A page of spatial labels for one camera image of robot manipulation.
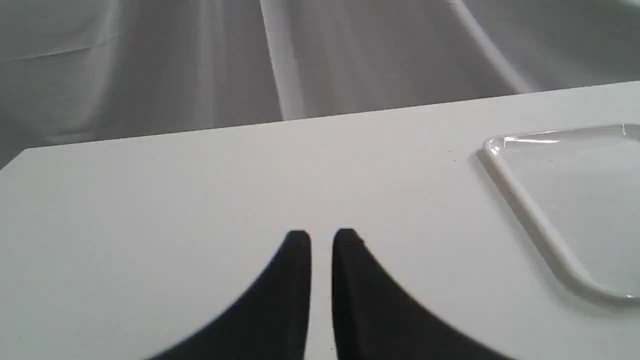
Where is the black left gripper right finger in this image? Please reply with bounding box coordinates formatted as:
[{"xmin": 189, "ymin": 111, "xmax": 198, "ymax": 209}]
[{"xmin": 332, "ymin": 228, "xmax": 505, "ymax": 360}]

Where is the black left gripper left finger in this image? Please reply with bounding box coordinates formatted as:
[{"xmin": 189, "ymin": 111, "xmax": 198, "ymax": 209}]
[{"xmin": 155, "ymin": 230, "xmax": 313, "ymax": 360}]

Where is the white rectangular plastic tray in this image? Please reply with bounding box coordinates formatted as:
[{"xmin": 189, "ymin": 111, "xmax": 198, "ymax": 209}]
[{"xmin": 482, "ymin": 123, "xmax": 640, "ymax": 303}]

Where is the grey fabric backdrop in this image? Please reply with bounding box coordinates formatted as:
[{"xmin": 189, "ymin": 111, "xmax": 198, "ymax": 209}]
[{"xmin": 0, "ymin": 0, "xmax": 640, "ymax": 166}]

